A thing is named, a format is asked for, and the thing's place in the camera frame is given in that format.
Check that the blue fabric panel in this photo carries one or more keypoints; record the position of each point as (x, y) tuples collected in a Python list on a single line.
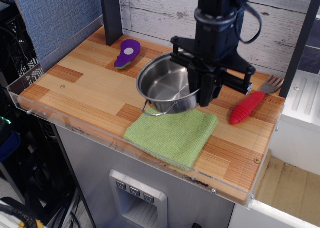
[(56, 27)]

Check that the black plastic crate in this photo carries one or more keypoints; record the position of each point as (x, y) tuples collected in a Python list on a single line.
[(17, 52)]

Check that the purple toy eggplant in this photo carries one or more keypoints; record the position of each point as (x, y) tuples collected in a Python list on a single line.
[(129, 50)]

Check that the black left vertical post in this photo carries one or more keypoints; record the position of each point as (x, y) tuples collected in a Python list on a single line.
[(112, 20)]

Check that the green cloth napkin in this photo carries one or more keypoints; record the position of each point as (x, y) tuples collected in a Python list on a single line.
[(176, 139)]

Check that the stainless steel pan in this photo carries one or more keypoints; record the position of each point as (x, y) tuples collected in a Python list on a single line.
[(165, 86)]

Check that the white toy sink counter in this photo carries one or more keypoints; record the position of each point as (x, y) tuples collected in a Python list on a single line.
[(296, 138)]

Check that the red handled fork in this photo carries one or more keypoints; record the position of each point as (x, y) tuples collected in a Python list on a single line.
[(246, 107)]

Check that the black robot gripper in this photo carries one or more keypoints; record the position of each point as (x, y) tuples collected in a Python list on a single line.
[(211, 58)]

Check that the black right vertical post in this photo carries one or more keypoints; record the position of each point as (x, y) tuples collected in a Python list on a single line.
[(300, 47)]

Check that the black vertical post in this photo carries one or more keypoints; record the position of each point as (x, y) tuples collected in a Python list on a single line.
[(112, 20), (300, 47)]

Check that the toy fridge water dispenser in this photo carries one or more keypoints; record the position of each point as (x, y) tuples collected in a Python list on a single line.
[(138, 204)]

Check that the clear acrylic table guard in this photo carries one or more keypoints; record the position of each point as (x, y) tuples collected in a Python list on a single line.
[(94, 104)]

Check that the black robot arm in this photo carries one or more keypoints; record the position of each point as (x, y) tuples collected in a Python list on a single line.
[(223, 7)]

